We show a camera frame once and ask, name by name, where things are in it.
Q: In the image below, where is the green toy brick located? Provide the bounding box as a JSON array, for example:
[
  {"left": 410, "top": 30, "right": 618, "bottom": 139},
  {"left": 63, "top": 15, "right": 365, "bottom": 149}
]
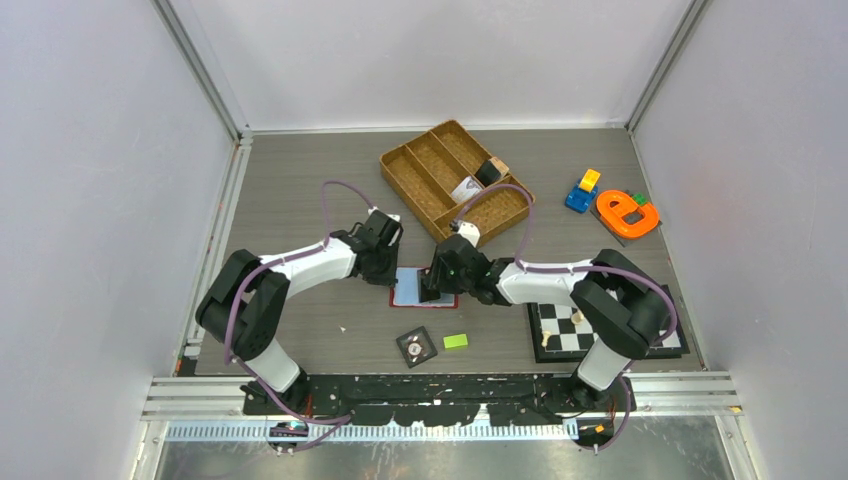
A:
[{"left": 631, "top": 193, "right": 649, "bottom": 207}]

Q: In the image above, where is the blue toy brick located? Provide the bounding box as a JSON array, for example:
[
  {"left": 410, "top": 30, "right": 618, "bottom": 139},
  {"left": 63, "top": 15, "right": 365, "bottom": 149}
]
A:
[{"left": 564, "top": 184, "right": 599, "bottom": 214}]

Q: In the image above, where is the green rectangular block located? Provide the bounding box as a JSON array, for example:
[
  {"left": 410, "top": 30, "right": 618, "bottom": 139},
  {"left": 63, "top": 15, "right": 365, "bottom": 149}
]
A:
[{"left": 443, "top": 333, "right": 469, "bottom": 350}]

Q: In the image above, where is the poker chip in black case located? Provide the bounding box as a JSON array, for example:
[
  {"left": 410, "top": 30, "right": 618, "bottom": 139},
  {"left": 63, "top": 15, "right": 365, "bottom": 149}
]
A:
[{"left": 395, "top": 326, "right": 438, "bottom": 368}]

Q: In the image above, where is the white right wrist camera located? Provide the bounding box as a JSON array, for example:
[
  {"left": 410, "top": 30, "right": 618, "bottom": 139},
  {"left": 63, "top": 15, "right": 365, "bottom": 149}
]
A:
[{"left": 455, "top": 220, "right": 481, "bottom": 248}]

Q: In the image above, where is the red leather card holder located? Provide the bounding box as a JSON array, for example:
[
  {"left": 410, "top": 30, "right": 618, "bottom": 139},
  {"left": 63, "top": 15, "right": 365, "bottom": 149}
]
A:
[{"left": 389, "top": 267, "right": 459, "bottom": 309}]

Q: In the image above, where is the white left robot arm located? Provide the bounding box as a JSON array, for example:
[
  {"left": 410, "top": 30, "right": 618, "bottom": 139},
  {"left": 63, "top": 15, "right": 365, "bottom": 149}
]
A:
[{"left": 194, "top": 208, "right": 403, "bottom": 414}]

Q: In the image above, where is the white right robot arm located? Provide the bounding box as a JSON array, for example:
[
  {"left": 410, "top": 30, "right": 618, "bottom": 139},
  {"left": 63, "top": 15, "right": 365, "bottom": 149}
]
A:
[{"left": 417, "top": 234, "right": 678, "bottom": 411}]

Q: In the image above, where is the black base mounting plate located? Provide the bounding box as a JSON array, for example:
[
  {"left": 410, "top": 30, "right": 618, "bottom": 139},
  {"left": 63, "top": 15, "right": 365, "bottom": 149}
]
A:
[{"left": 240, "top": 374, "right": 636, "bottom": 427}]

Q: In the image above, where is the yellow toy brick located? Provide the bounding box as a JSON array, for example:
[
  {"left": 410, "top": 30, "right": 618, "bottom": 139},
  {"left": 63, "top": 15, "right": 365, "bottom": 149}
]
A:
[{"left": 578, "top": 169, "right": 601, "bottom": 193}]

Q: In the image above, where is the black white chessboard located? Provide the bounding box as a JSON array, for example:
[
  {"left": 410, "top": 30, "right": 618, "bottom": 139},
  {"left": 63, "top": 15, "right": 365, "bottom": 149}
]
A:
[{"left": 524, "top": 303, "right": 690, "bottom": 364}]

